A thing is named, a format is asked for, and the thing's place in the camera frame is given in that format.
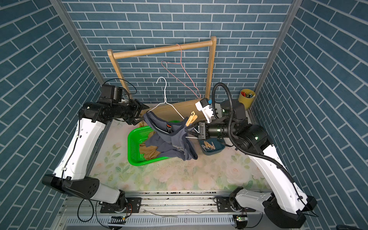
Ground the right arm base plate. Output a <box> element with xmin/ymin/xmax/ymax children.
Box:
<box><xmin>213</xmin><ymin>196</ymin><xmax>256</xmax><ymax>212</ymax></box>

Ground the green plastic basket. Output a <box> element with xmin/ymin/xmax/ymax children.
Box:
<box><xmin>127</xmin><ymin>126</ymin><xmax>169</xmax><ymax>166</ymax></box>

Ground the floral table mat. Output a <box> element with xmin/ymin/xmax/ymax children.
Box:
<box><xmin>90</xmin><ymin>120</ymin><xmax>271</xmax><ymax>191</ymax></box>

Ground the white wire hanger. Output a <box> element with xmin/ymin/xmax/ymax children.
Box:
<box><xmin>146</xmin><ymin>76</ymin><xmax>202</xmax><ymax>141</ymax></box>

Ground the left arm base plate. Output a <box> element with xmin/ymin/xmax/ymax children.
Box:
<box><xmin>100</xmin><ymin>197</ymin><xmax>142</xmax><ymax>214</ymax></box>

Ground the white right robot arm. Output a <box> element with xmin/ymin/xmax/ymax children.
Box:
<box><xmin>186</xmin><ymin>98</ymin><xmax>317</xmax><ymax>229</ymax></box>

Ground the pink wire hanger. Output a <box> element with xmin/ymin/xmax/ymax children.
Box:
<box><xmin>160</xmin><ymin>44</ymin><xmax>202</xmax><ymax>99</ymax></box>

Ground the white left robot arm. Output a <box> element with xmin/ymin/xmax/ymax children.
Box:
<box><xmin>42</xmin><ymin>84</ymin><xmax>148</xmax><ymax>212</ymax></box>

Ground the dark teal plastic bin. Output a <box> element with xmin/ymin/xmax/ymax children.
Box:
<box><xmin>198</xmin><ymin>138</ymin><xmax>225</xmax><ymax>156</ymax></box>

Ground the tan tank top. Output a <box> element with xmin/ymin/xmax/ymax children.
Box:
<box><xmin>139</xmin><ymin>143</ymin><xmax>161</xmax><ymax>160</ymax></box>

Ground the wooden clothes rack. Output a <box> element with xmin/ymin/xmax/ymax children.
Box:
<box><xmin>107</xmin><ymin>36</ymin><xmax>218</xmax><ymax>123</ymax></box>

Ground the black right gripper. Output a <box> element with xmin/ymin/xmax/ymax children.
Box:
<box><xmin>185</xmin><ymin>121</ymin><xmax>235</xmax><ymax>140</ymax></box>

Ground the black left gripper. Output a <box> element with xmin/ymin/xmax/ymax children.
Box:
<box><xmin>113</xmin><ymin>98</ymin><xmax>150</xmax><ymax>124</ymax></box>

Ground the yellow pen cup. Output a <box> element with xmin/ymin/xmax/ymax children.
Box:
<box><xmin>238</xmin><ymin>89</ymin><xmax>256</xmax><ymax>110</ymax></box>

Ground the dark grey tank top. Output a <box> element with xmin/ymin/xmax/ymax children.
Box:
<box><xmin>143</xmin><ymin>112</ymin><xmax>198</xmax><ymax>161</ymax></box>

